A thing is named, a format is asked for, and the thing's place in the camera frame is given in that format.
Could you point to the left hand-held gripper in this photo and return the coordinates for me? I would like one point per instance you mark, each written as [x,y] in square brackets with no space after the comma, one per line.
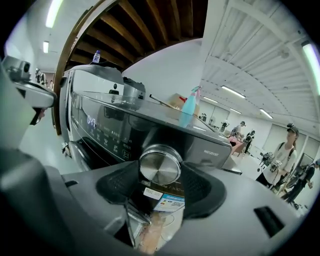
[11,117]

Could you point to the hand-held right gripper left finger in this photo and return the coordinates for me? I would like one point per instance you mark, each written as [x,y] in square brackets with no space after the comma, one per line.
[75,200]

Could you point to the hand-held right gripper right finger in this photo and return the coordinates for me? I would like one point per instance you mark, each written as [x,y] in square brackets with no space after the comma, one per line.
[225,212]

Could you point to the silver washing machine dial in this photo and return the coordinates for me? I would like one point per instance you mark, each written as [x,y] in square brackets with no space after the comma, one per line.
[160,166]

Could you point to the dark grey washing machine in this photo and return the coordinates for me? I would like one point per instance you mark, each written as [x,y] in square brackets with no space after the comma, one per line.
[120,125]

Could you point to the long ceiling light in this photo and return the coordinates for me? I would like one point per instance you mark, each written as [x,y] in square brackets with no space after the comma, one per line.
[45,47]
[311,65]
[265,113]
[210,99]
[53,12]
[232,91]

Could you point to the blue and white label sticker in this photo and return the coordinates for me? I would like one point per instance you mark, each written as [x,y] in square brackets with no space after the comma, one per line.
[171,202]

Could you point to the tall glossy grey appliance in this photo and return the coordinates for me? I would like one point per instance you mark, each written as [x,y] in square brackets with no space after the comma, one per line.
[100,80]

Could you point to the pink table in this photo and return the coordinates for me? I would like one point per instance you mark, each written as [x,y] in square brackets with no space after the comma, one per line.
[237,147]

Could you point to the clear plastic water bottle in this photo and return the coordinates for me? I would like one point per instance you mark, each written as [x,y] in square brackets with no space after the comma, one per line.
[97,57]

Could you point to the small white price tag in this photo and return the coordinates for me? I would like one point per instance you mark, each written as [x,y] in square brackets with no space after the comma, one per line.
[152,192]

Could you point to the cyan spray bottle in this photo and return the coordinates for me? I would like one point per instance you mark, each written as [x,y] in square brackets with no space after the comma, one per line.
[188,110]

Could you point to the brown cardboard box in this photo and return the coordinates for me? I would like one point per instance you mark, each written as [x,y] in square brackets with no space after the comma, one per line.
[175,101]

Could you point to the thin long stick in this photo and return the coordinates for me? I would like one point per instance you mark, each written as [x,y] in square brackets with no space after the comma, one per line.
[162,102]

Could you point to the wooden arch frame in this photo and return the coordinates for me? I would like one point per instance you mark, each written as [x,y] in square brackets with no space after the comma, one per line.
[67,50]

